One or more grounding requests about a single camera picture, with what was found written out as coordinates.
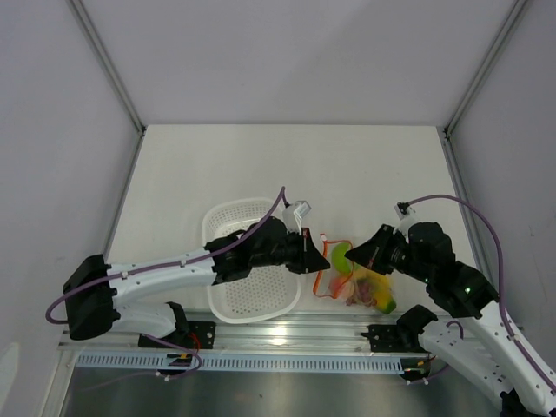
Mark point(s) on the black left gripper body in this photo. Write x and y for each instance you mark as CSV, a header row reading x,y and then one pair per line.
x,y
293,252

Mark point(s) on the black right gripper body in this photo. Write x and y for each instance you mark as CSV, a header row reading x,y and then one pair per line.
x,y
399,258

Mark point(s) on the green apple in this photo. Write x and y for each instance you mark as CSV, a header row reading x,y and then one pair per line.
x,y
339,261

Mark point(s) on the clear orange zip bag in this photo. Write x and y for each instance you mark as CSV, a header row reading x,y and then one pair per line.
x,y
322,279

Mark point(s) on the yellow green mango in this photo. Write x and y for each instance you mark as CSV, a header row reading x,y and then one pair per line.
x,y
382,296

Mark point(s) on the red grape bunch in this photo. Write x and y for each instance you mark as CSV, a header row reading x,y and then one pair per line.
x,y
363,294

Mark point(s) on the pink peach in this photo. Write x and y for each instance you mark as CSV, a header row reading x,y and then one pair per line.
x,y
340,288

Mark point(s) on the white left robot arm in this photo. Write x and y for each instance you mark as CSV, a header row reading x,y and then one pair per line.
x,y
100,297

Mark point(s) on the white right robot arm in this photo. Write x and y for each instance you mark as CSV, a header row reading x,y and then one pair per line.
x,y
518,384

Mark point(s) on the white perforated plastic basket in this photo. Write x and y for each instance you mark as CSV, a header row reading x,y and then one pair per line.
x,y
267,292

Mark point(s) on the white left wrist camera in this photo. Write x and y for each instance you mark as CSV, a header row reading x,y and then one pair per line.
x,y
293,215

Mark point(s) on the aluminium front rail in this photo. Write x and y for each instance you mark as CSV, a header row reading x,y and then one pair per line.
x,y
296,334

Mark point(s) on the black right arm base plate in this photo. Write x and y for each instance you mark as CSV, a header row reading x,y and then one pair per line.
x,y
387,339

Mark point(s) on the right aluminium frame post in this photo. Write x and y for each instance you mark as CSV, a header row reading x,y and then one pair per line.
x,y
496,47

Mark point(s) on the aluminium frame post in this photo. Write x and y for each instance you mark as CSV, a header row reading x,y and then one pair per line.
x,y
496,47
105,62

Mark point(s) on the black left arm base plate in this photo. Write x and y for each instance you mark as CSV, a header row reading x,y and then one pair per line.
x,y
201,335

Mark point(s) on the white slotted cable duct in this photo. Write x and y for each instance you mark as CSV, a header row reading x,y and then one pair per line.
x,y
273,363

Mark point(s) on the left aluminium frame post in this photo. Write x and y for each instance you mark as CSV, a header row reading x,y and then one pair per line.
x,y
105,62

